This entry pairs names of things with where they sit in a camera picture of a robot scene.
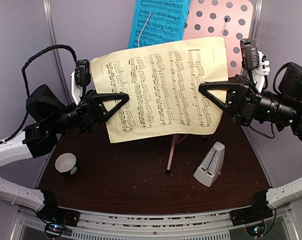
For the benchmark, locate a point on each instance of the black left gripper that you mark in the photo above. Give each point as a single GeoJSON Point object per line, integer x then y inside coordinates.
{"type": "Point", "coordinates": [90, 111]}

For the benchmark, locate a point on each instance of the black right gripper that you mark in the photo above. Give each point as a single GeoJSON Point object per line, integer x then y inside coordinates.
{"type": "Point", "coordinates": [243, 100]}

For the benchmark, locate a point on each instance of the yellow sheet music page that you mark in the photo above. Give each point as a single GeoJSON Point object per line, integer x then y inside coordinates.
{"type": "Point", "coordinates": [162, 83]}

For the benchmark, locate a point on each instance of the pink music stand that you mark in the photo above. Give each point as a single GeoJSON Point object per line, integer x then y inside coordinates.
{"type": "Point", "coordinates": [229, 19]}

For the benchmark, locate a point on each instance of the white metronome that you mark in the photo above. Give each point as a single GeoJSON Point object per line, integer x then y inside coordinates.
{"type": "Point", "coordinates": [210, 168]}

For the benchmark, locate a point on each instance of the blue sheet music page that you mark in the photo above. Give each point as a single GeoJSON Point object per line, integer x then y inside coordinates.
{"type": "Point", "coordinates": [157, 22]}

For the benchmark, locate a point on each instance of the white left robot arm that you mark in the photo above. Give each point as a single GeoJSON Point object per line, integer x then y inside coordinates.
{"type": "Point", "coordinates": [46, 116]}

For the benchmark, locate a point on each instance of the white and dark bowl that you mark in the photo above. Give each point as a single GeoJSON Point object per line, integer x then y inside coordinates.
{"type": "Point", "coordinates": [66, 164]}

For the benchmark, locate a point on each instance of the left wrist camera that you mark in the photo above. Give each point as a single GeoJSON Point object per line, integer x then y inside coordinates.
{"type": "Point", "coordinates": [80, 79]}

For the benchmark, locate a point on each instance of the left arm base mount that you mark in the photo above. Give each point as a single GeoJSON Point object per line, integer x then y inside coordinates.
{"type": "Point", "coordinates": [57, 223]}

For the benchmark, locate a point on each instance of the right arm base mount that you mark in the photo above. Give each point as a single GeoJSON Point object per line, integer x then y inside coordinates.
{"type": "Point", "coordinates": [253, 219]}

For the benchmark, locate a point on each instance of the aluminium front rail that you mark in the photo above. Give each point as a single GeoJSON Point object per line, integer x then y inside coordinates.
{"type": "Point", "coordinates": [216, 225]}

